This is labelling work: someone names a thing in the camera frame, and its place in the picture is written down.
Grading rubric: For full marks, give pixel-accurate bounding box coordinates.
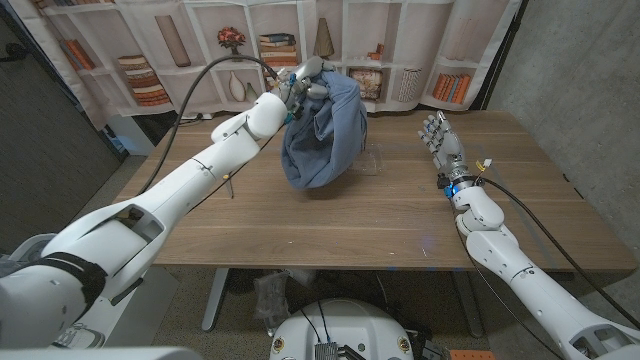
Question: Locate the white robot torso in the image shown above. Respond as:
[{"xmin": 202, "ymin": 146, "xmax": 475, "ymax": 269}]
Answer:
[{"xmin": 268, "ymin": 298, "xmax": 415, "ymax": 360}]

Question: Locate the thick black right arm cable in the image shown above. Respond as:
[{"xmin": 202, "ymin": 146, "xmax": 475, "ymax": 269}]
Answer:
[{"xmin": 479, "ymin": 177, "xmax": 640, "ymax": 329}]

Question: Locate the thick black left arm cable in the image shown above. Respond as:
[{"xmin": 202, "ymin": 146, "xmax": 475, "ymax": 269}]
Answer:
[{"xmin": 137, "ymin": 53, "xmax": 279, "ymax": 196}]

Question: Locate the white grey bin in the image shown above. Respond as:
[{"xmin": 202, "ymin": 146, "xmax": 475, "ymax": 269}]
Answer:
[{"xmin": 8, "ymin": 232, "xmax": 56, "ymax": 262}]

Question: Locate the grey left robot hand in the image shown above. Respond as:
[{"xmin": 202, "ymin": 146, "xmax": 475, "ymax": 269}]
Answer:
[{"xmin": 272, "ymin": 55, "xmax": 336, "ymax": 121}]

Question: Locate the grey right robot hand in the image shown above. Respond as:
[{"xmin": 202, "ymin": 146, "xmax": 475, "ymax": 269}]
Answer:
[{"xmin": 417, "ymin": 110, "xmax": 474, "ymax": 189}]

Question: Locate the orange box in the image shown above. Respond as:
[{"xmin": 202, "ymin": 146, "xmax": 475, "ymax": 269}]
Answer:
[{"xmin": 449, "ymin": 349, "xmax": 496, "ymax": 360}]

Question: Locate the blue hoodie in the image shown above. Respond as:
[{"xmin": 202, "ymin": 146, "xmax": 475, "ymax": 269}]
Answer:
[{"xmin": 280, "ymin": 69, "xmax": 369, "ymax": 190}]

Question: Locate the clear plastic bag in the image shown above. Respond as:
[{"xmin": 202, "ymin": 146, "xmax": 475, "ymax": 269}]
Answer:
[{"xmin": 252, "ymin": 272, "xmax": 291, "ymax": 321}]

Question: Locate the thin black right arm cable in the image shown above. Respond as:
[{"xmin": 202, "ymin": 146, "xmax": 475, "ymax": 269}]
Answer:
[{"xmin": 449, "ymin": 199, "xmax": 566, "ymax": 359}]

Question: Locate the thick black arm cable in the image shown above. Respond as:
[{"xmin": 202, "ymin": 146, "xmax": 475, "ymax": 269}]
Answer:
[
  {"xmin": 137, "ymin": 53, "xmax": 279, "ymax": 196},
  {"xmin": 479, "ymin": 177, "xmax": 640, "ymax": 329}
]

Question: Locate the white cabinet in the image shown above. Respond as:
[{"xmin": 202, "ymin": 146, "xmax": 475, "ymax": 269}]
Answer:
[{"xmin": 104, "ymin": 114, "xmax": 156, "ymax": 157}]

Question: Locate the printed bookshelf backdrop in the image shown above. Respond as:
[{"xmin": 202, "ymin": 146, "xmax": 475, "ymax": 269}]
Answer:
[{"xmin": 7, "ymin": 0, "xmax": 524, "ymax": 131}]

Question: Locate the clear plastic clamshell container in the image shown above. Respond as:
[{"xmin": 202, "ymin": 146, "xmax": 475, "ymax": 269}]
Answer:
[{"xmin": 349, "ymin": 143, "xmax": 384, "ymax": 177}]

